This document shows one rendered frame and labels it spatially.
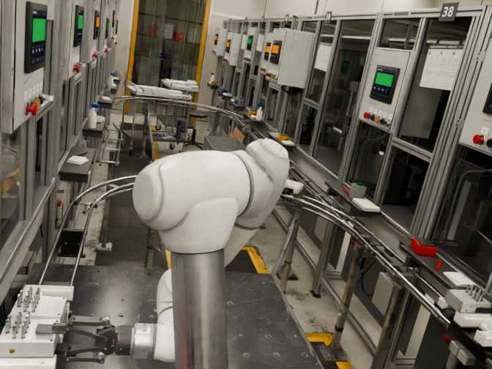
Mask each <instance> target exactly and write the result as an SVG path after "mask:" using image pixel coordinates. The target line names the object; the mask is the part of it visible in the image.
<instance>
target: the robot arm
mask: <svg viewBox="0 0 492 369"><path fill-rule="evenodd" d="M288 170H289V158H288V152H287V151H286V149H285V148H284V147H283V146H281V145H280V144H279V143H277V142H275V141H273V140H271V139H268V138H265V139H258V140H257V141H254V142H252V143H250V144H248V145H247V148H246V149H245V150H244V151H243V150H239V151H234V152H220V151H195V152H181V153H177V154H172V155H169V156H166V157H163V158H160V159H159V160H156V161H154V162H153V163H150V164H149V165H148V166H146V167H145V168H144V169H143V170H142V171H141V172H140V173H139V174H138V175H137V177H136V179H135V183H134V186H133V203H134V207H135V210H136V212H137V213H138V216H139V217H140V219H141V220H142V221H143V222H144V223H145V224H146V225H148V227H150V228H152V229H154V230H157V232H158V234H159V235H160V239H161V242H162V243H163V245H164V247H165V248H166V250H168V251H171V268H170V269H169V270H168V271H166V272H165V273H164V274H163V276H162V277H161V278H160V282H159V284H158V287H157V317H158V320H157V324H139V323H137V324H135V326H134V328H133V326H125V325H120V326H117V327H116V326H114V325H112V324H111V322H110V316H102V317H93V316H70V319H69V320H68V321H67V323H60V322H54V323H53V324H38V325H37V328H36V333H42V334H63V335H65V333H66V331H68V332H73V333H77V334H80V335H85V336H89V337H92V338H93V339H95V340H93V341H92V342H88V343H80V344H75V345H71V346H65V343H57V344H56V350H55V353H54V354H63V355H62V356H63V357H64V358H65V361H67V362H97V363H100V364H104V363H105V358H106V357H107V355H110V354H115V355H119V356H129V355H130V353H131V354H132V358H133V359H158V360H160V361H163V362H175V363H176V369H228V339H227V318H226V279H225V267H226V266H227V265H228V264H229V263H230V262H231V261H232V260H233V259H234V258H235V256H236V255H237V254H238V252H239V251H240V250H241V249H242V248H243V247H244V245H245V244H246V243H247V241H248V240H249V239H250V238H251V237H252V236H253V235H254V233H255V232H257V230H258V229H259V228H260V227H261V225H262V224H263V223H264V221H265V220H266V219H267V217H268V216H269V215H270V213H271V212H272V210H273V209H274V207H275V205H276V203H277V201H278V199H279V197H280V195H281V193H282V191H283V189H284V187H285V185H286V180H287V177H288ZM88 326H94V327H88ZM100 326H103V328H99V327H100ZM89 351H91V352H89ZM96 351H100V353H97V352H96Z"/></svg>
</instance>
